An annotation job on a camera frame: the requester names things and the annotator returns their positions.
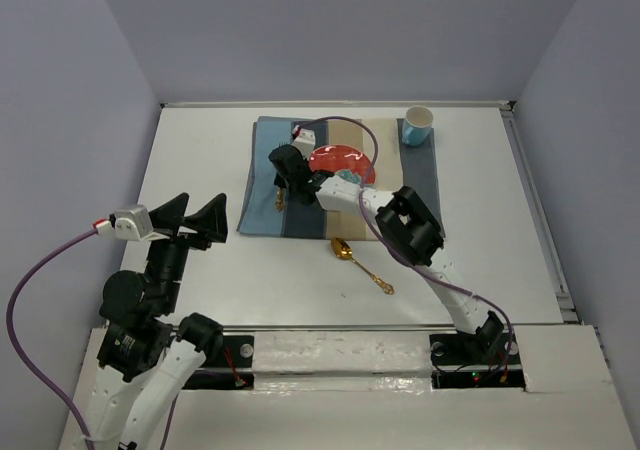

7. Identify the red blue floral plate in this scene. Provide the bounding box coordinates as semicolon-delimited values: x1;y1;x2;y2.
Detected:
309;144;376;186

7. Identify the striped blue beige placemat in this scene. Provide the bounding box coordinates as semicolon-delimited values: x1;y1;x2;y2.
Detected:
237;116;442;240

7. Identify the gold spoon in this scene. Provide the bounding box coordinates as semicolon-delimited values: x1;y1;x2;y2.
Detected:
330;237;395;295

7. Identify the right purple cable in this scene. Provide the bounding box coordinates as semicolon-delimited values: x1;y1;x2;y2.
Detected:
297;114;514;376

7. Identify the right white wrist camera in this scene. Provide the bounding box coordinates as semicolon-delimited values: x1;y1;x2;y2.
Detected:
291;125;316;159

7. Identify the gold fork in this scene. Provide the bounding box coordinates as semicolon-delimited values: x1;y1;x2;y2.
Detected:
275;187;286;212

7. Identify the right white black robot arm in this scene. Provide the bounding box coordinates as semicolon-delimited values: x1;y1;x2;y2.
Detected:
269;144;514;370

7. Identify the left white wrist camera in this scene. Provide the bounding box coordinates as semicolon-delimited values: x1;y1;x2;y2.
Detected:
93;205;167;242

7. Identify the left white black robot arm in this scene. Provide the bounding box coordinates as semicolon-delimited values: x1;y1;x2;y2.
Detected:
80;193;228;449

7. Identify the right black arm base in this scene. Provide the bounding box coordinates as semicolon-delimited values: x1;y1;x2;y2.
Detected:
429;333;526;390

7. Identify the purple cable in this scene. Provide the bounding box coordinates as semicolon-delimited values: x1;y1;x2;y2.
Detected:
297;114;514;376
5;227;179;450

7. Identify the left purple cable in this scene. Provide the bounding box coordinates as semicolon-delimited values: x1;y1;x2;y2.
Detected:
5;227;179;450

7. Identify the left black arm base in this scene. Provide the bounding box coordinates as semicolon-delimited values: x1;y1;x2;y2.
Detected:
184;334;255;391

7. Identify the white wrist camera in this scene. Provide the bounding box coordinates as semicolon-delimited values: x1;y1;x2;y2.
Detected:
291;125;316;159
93;205;167;242

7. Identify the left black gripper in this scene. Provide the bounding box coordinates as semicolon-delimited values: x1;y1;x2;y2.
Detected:
146;190;230;310

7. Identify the light blue mug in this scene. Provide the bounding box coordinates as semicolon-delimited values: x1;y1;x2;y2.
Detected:
401;106;434;147

